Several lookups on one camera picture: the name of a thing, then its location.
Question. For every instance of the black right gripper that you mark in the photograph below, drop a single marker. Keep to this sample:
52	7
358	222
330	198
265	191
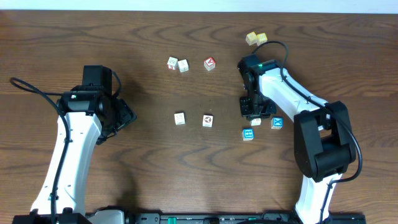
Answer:
250	114

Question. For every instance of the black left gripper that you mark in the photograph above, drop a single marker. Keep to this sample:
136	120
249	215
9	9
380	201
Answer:
125	114

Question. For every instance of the wooden block number 8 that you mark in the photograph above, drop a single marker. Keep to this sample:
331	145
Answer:
256	122

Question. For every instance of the wooden block blue X top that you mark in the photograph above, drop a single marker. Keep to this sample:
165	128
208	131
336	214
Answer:
277	123

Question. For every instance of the plain wooden block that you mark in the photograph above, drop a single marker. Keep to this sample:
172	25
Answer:
179	118

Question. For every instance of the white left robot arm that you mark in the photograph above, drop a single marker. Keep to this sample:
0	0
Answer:
87	119

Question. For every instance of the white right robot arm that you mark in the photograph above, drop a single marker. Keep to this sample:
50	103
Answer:
324	145

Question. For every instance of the yellow wooden block right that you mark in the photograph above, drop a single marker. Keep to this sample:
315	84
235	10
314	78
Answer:
261	38

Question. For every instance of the wooden block red number 3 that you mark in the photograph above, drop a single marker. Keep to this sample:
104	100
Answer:
172	63

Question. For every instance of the wooden block blue letter side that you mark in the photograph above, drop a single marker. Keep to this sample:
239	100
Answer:
183	65

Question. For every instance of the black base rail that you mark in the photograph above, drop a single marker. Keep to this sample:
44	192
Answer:
202	218

